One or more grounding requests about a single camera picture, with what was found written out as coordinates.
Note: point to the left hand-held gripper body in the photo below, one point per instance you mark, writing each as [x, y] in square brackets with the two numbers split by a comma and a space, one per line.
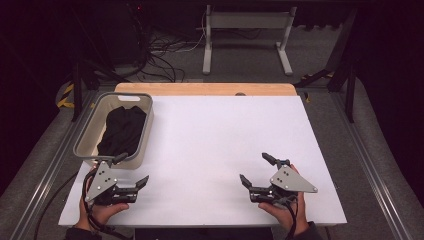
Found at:
[100, 181]

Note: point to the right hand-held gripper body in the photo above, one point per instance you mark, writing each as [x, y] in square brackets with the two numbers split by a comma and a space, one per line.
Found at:
[290, 181]

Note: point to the black tank top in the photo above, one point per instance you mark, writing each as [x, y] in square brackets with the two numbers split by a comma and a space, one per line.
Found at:
[123, 130]

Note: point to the beige plastic basket grey rim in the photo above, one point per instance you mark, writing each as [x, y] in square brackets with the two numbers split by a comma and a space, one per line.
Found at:
[92, 128]

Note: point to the person's left hand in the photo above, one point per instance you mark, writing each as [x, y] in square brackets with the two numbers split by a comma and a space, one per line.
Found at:
[100, 215]

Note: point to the person's right hand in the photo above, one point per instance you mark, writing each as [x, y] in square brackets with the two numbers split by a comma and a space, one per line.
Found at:
[281, 215]

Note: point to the white table mat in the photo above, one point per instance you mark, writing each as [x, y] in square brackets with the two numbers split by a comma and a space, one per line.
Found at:
[206, 140]

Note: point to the dark round table grommet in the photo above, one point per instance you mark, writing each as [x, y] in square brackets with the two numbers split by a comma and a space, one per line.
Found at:
[240, 94]

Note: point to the black metal stand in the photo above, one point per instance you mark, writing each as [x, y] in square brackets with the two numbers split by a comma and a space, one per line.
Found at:
[77, 96]
[350, 96]

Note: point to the yellow black hazard tape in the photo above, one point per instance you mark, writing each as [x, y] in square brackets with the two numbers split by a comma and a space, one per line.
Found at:
[68, 89]

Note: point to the wooden table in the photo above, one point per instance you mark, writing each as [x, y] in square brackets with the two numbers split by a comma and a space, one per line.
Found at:
[200, 89]

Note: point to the aluminium floor rail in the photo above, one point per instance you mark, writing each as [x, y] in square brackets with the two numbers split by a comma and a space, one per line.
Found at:
[370, 166]
[55, 166]

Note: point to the grey metal stand frame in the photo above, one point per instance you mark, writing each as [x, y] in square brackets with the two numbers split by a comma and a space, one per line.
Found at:
[246, 20]

